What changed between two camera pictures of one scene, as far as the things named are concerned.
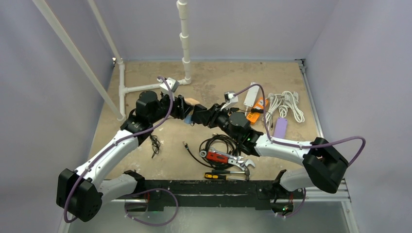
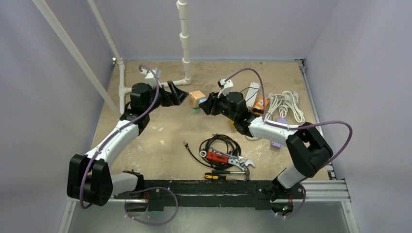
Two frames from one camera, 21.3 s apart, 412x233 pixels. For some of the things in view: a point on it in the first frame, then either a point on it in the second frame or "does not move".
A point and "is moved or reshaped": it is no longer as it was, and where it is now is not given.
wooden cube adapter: x=191 y=101 is moved or reshaped
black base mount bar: x=260 y=193 does not move
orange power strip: x=261 y=103 does not move
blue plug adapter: x=188 y=119 -> x=202 y=100
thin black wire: x=156 y=143 -> x=250 y=97
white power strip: x=251 y=96 does not move
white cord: x=285 y=99 does not move
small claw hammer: x=246 y=172 does not move
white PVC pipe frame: x=46 y=12 does not move
